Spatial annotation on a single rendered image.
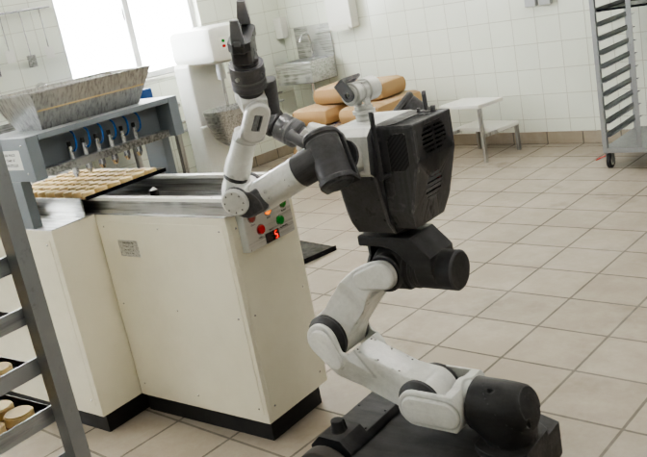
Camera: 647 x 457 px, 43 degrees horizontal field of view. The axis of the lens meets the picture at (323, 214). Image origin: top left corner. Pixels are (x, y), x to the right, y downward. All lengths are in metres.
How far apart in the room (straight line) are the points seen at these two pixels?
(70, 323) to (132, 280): 0.28
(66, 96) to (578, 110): 4.39
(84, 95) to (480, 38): 4.30
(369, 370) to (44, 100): 1.51
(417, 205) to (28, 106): 1.56
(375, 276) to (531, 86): 4.60
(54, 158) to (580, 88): 4.41
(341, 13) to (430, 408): 5.57
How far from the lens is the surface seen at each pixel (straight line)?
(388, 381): 2.50
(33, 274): 1.41
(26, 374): 1.46
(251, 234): 2.70
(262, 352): 2.83
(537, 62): 6.70
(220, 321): 2.85
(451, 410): 2.36
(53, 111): 3.16
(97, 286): 3.20
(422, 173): 2.13
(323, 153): 2.05
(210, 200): 2.68
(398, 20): 7.34
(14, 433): 1.47
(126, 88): 3.35
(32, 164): 3.03
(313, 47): 7.99
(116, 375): 3.31
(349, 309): 2.46
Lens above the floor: 1.47
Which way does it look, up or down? 15 degrees down
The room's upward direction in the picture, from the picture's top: 11 degrees counter-clockwise
